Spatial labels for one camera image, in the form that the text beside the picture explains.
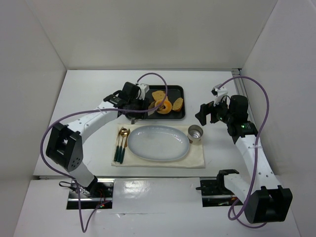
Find round bread slice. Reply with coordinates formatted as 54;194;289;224
152;90;166;101

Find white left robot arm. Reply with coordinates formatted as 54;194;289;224
45;82;149;196

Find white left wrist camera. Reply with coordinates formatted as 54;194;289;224
136;83;149;100

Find black baking tray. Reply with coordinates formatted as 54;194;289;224
145;85;186;120

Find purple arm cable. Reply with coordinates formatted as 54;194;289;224
217;76;269;228
39;72;168;234

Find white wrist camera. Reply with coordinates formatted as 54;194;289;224
136;83;149;100
211;84;228;107

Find small bread loaf half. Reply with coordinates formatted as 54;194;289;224
172;97;184;112

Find aluminium frame rail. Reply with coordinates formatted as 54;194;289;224
231;68;254;122

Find beige cloth placemat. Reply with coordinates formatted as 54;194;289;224
111;123;205;168

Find gold spoon green handle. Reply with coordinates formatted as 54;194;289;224
114;127;127;162

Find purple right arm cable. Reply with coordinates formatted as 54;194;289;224
217;76;269;228

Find orange glazed donut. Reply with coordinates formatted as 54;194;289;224
155;99;172;115

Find gold fork green handle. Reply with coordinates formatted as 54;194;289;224
119;129;130;164

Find stainless steel cup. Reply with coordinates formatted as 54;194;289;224
187;124;203;144

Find metal tongs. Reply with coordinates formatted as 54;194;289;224
130;101;156;124

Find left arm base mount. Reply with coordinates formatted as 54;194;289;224
59;179;114;210

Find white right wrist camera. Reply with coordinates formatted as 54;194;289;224
211;84;228;107

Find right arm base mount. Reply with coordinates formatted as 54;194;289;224
196;178;237;207

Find gold knife green handle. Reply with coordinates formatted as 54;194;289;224
123;134;129;150

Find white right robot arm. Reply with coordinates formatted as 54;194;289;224
195;95;293;224

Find light blue oval plate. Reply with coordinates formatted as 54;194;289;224
127;125;190;162

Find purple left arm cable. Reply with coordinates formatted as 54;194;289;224
39;72;168;234

